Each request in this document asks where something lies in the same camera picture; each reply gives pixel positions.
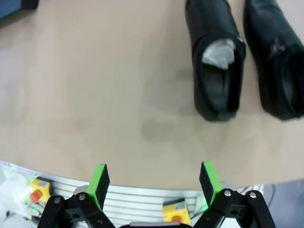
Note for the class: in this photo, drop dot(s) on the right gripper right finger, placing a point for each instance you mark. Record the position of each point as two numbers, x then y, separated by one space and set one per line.
213 190

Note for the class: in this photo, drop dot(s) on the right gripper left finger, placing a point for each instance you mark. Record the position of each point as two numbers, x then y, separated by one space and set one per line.
95 194

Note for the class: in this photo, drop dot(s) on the black leather shoe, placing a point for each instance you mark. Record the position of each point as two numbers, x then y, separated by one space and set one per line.
268 28
213 23

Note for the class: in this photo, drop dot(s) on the black shoe stand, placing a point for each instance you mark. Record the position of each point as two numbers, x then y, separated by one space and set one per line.
9 7

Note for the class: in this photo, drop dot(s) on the yellow emergency stop button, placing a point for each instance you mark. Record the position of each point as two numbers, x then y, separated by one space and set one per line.
175 209
41 185

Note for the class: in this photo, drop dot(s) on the clear plastic bag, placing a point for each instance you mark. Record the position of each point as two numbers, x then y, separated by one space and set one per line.
12 187

